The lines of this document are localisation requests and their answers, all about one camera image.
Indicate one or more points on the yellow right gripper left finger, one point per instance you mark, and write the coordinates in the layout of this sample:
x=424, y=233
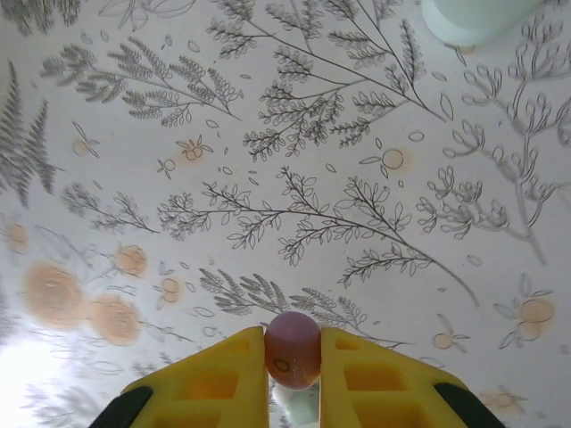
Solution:
x=201, y=392

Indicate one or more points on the mint green earbud charging case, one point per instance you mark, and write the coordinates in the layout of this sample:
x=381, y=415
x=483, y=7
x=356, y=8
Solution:
x=468, y=18

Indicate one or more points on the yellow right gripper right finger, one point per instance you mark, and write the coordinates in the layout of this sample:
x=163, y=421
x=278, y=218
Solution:
x=388, y=392

